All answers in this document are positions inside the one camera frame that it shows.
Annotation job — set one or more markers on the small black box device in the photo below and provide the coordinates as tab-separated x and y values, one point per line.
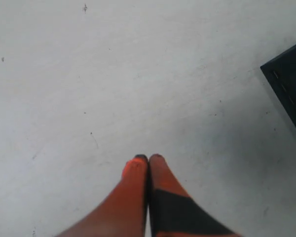
280	73

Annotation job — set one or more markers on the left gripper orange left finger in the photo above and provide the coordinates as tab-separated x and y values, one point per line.
123	212

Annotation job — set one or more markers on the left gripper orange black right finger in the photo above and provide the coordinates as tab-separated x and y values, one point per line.
173	213

